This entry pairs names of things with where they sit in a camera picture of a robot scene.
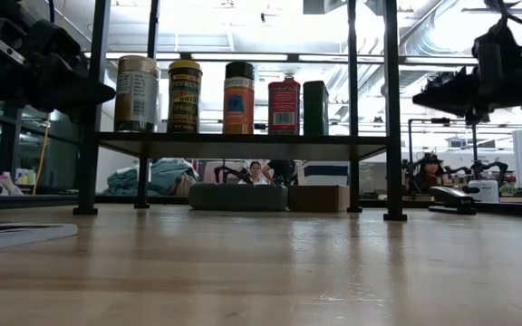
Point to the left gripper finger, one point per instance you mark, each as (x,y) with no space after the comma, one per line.
(84,97)

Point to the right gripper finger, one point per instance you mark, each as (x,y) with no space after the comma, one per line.
(451,95)

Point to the tan-lid spice jar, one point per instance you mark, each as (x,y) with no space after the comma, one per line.
(136,95)

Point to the yellow-lid spice jar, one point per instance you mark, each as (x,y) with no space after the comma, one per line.
(185,97)

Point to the dark grey block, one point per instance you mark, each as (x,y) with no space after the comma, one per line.
(315,108)

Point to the black-lid orange spice bottle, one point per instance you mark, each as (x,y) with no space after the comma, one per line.
(238,99)

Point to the dark wood three-tier shelf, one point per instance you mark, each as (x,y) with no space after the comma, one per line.
(243,145)

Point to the red-lid patterned spice tin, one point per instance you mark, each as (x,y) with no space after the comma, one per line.
(284,106)

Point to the small white appliance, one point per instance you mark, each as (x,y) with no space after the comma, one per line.
(483,191)

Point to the black stapler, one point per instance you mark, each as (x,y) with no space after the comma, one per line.
(451,199)

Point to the teal cloth pile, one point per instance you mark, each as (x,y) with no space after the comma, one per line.
(166,174)

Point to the white box with blue stripe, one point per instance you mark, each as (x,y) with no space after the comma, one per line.
(322,173)

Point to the Yellowstone book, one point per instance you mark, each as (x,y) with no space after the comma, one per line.
(16,233)

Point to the brown cardboard box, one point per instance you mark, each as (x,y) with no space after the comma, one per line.
(319,198)

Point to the person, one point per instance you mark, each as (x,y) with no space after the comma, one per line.
(255,174)

